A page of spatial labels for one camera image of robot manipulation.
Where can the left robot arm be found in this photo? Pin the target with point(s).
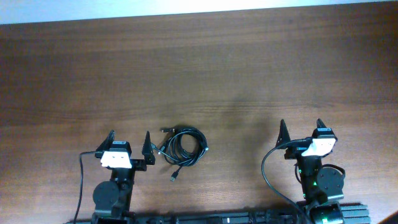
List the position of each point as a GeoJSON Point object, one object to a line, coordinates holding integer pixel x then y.
{"type": "Point", "coordinates": [112, 198]}

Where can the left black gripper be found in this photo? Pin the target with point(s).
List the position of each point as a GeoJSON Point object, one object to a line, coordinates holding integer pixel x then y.
{"type": "Point", "coordinates": [140, 165]}

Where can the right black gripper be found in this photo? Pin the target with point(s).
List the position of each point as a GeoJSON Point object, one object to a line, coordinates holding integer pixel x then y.
{"type": "Point", "coordinates": [297, 149]}

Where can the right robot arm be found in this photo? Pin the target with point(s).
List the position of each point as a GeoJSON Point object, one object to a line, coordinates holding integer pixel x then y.
{"type": "Point", "coordinates": [322, 184]}

